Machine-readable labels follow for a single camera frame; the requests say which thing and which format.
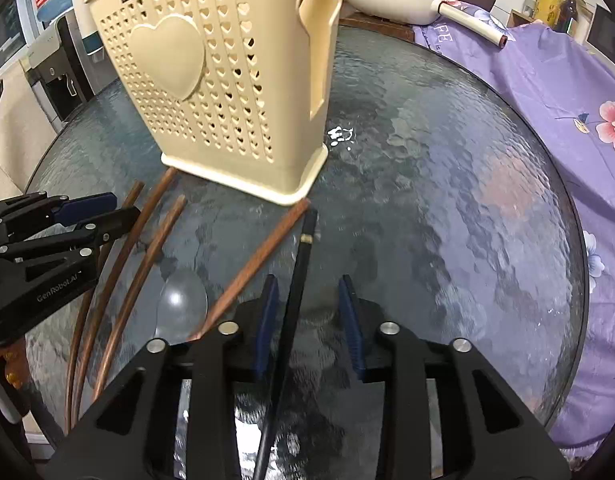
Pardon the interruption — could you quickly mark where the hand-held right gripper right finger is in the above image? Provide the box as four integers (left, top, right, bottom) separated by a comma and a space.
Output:
337, 274, 571, 480

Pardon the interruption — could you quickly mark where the clear plastic spoon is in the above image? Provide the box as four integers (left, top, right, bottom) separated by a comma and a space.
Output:
154, 267, 209, 343

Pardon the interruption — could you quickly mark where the dark wooden counter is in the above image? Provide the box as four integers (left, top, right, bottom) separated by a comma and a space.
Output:
337, 10, 418, 41

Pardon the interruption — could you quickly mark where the brown glass bottle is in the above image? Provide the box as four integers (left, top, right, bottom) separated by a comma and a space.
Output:
562, 0, 595, 43

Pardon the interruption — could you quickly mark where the grey water dispenser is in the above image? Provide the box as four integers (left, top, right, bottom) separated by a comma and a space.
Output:
24, 10, 123, 123

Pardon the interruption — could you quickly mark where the brown wooden chopstick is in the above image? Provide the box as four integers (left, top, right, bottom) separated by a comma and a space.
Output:
70, 166, 178, 428
187, 198, 312, 343
64, 180, 145, 435
91, 195, 188, 403

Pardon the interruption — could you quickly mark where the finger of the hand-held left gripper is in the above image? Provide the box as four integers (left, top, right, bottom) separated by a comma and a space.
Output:
0, 207, 141, 267
0, 192, 118, 241

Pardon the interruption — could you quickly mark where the purple floral cloth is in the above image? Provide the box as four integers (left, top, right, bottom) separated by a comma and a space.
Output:
412, 0, 615, 461

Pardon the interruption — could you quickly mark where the round glass table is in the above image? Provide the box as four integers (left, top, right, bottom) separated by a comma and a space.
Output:
24, 25, 588, 480

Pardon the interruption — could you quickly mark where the black chopstick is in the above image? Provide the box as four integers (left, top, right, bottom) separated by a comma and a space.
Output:
251, 209, 319, 480

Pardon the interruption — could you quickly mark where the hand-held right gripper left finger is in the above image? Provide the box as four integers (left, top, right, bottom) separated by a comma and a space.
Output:
47, 274, 280, 480

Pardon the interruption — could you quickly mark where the cream perforated utensil holder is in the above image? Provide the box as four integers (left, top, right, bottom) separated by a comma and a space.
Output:
82, 0, 345, 206

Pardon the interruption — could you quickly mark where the beige cloth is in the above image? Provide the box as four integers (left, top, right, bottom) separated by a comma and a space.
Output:
0, 80, 58, 196

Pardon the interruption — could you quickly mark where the cream pan with lid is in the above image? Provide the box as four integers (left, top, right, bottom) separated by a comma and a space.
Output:
343, 0, 511, 51

